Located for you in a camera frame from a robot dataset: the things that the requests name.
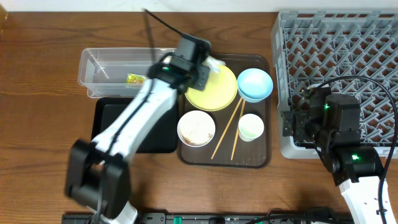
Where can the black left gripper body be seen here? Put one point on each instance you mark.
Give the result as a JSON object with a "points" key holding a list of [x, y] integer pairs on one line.
{"points": [[203, 78]]}

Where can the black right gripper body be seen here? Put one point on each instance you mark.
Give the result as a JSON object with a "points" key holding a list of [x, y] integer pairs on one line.
{"points": [[302, 124]]}

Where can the white tissue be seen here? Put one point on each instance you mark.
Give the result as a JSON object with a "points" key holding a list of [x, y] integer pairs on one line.
{"points": [[213, 64]]}

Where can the pale green cup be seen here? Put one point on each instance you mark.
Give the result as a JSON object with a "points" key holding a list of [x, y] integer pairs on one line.
{"points": [[250, 127]]}

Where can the white bowl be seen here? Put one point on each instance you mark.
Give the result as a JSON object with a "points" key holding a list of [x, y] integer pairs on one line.
{"points": [[196, 128]]}

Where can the light blue bowl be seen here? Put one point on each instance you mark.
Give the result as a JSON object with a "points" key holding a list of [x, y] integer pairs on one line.
{"points": [[254, 85]]}

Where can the green snack wrapper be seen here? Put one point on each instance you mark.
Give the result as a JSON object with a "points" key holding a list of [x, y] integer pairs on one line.
{"points": [[135, 79]]}

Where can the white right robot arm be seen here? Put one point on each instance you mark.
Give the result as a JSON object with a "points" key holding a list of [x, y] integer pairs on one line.
{"points": [[332, 122]]}

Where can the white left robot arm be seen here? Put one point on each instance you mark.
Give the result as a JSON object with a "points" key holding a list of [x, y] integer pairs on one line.
{"points": [[98, 171]]}

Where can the black food waste tray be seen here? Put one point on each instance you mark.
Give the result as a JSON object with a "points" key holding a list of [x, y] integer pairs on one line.
{"points": [[163, 136]]}

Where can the clear plastic waste bin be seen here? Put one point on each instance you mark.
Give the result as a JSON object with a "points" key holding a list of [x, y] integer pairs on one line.
{"points": [[103, 71]]}

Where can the grey dishwasher rack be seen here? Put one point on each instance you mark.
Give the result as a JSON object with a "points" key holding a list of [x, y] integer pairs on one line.
{"points": [[355, 51]]}

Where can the yellow plate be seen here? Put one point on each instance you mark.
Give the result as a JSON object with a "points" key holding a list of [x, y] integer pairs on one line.
{"points": [[220, 90]]}

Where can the left wooden chopstick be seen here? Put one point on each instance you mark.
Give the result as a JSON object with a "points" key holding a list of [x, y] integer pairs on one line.
{"points": [[226, 128]]}

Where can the brown serving tray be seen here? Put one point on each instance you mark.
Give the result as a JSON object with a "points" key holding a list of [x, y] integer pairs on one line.
{"points": [[254, 154]]}

